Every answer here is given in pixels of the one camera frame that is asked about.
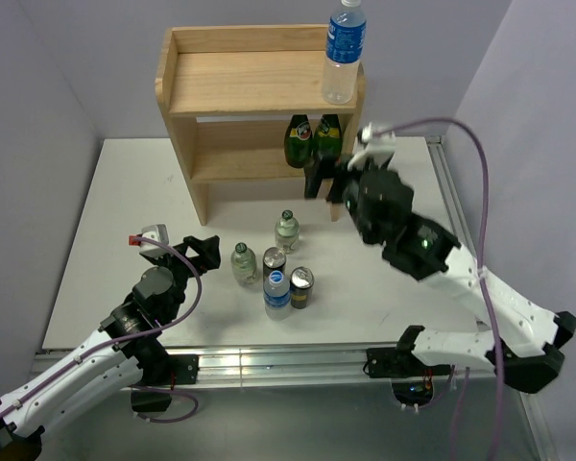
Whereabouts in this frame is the green glass bottle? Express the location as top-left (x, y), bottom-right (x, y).
top-left (284, 114), bottom-right (313, 168)
top-left (312, 114), bottom-right (343, 164)

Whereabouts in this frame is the wooden two-tier shelf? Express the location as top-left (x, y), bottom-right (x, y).
top-left (155, 24), bottom-right (366, 225)

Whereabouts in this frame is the aluminium rail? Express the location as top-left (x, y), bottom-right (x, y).
top-left (30, 343), bottom-right (492, 389)
top-left (425, 135), bottom-right (559, 460)

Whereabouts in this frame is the blue label water bottle front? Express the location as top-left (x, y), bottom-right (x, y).
top-left (263, 270), bottom-right (291, 321)

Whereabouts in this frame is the aluminium front rail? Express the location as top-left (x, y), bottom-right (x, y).
top-left (30, 343), bottom-right (492, 389)

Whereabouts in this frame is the aluminium right rail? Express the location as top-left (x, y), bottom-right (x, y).
top-left (425, 135), bottom-right (559, 460)

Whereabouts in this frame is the green glass bottle left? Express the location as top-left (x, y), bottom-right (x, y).
top-left (284, 114), bottom-right (313, 168)

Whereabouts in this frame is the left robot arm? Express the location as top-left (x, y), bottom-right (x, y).
top-left (0, 232), bottom-right (221, 460)

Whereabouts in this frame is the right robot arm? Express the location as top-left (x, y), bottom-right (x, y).
top-left (304, 157), bottom-right (576, 394)

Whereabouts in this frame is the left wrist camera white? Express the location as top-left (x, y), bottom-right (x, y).
top-left (128, 224), bottom-right (169, 258)

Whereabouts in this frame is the green glass bottle right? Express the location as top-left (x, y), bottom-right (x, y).
top-left (312, 114), bottom-right (343, 164)

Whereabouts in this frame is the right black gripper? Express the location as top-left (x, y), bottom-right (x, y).
top-left (305, 149), bottom-right (391, 244)

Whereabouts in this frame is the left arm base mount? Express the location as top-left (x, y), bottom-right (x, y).
top-left (130, 354), bottom-right (200, 425)

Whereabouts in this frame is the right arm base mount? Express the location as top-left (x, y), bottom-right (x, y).
top-left (362, 347), bottom-right (455, 415)

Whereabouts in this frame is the clear glass soda bottle rear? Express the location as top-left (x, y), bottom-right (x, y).
top-left (275, 209), bottom-right (300, 254)

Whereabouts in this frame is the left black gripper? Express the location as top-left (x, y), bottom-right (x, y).
top-left (149, 235), bottom-right (220, 320)

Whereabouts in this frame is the clear glass soda bottle left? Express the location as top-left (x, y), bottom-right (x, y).
top-left (230, 242), bottom-right (258, 285)

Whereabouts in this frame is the clear glass soda bottle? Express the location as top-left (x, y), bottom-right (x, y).
top-left (230, 242), bottom-right (258, 285)
top-left (275, 209), bottom-right (300, 254)

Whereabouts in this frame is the black soda can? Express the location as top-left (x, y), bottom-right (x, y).
top-left (290, 266), bottom-right (315, 309)
top-left (262, 247), bottom-right (287, 280)

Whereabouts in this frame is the blue label water bottle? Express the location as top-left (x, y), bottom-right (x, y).
top-left (322, 0), bottom-right (367, 105)
top-left (263, 270), bottom-right (291, 321)

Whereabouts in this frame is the black soda can rear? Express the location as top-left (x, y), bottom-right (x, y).
top-left (262, 247), bottom-right (287, 280)

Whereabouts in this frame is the black soda can front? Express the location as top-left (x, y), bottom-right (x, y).
top-left (290, 266), bottom-right (315, 309)

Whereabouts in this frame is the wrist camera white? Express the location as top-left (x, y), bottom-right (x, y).
top-left (348, 122), bottom-right (396, 171)
top-left (128, 224), bottom-right (169, 258)

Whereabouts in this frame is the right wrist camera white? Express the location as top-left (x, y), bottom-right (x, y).
top-left (348, 122), bottom-right (396, 171)

